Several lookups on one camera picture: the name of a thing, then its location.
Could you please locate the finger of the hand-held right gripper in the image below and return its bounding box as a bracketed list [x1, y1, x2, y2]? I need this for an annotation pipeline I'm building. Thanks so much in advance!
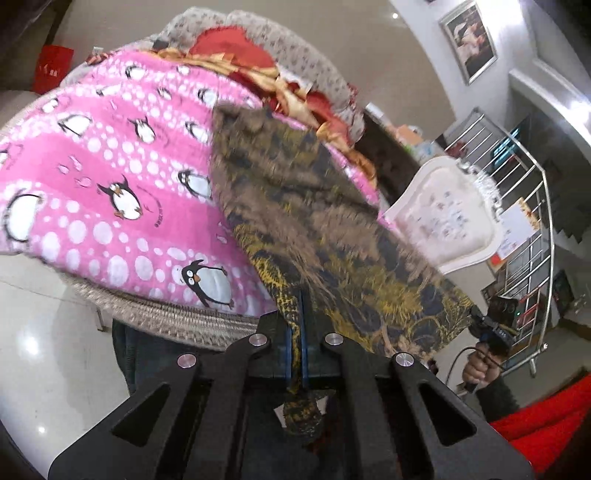
[468, 307, 488, 340]

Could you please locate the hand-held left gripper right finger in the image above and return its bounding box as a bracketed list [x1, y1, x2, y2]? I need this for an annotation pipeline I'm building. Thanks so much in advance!
[301, 288, 536, 480]

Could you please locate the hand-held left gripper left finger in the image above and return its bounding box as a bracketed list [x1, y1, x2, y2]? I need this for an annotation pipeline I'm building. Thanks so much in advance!
[47, 288, 302, 480]

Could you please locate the brown yellow patterned garment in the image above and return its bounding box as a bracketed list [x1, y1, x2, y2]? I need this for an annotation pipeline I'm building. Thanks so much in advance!
[210, 104, 478, 437]

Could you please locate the person's right forearm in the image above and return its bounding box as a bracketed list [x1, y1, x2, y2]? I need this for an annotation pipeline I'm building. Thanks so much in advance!
[475, 373, 523, 422]

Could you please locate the person's right hand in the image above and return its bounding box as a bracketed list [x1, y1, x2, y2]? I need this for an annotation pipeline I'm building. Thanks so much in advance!
[462, 344, 502, 389]

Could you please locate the red cloth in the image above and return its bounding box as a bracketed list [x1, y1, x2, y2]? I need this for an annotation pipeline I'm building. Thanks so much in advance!
[489, 374, 591, 464]

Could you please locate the white ornate chair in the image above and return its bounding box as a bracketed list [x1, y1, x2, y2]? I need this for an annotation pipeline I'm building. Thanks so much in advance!
[383, 154, 504, 275]

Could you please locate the steel stair railing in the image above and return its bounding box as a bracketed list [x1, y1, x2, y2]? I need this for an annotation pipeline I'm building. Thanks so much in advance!
[443, 108, 555, 374]

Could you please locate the person's leg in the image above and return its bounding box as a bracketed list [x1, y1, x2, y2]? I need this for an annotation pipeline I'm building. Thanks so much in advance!
[112, 318, 232, 398]

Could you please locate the dark side table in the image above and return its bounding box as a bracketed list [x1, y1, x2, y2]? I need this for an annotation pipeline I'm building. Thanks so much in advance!
[358, 104, 446, 206]

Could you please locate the red yellow floral blanket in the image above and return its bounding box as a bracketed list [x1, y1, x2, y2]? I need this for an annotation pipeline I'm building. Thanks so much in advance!
[152, 46, 379, 185]

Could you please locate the pink penguin print blanket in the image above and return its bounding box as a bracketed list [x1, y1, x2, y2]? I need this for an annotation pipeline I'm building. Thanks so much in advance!
[0, 48, 393, 319]

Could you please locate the red fringed cushion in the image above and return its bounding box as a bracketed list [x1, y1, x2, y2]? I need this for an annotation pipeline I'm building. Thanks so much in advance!
[189, 25, 280, 75]

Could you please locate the red bag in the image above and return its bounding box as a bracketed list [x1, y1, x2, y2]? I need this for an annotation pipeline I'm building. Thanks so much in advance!
[32, 45, 75, 93]

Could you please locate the black cable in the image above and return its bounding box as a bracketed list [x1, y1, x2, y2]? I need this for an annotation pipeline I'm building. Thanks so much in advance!
[443, 345, 492, 393]

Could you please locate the framed wall picture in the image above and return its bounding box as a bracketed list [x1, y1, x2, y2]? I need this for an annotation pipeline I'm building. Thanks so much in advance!
[438, 0, 498, 86]

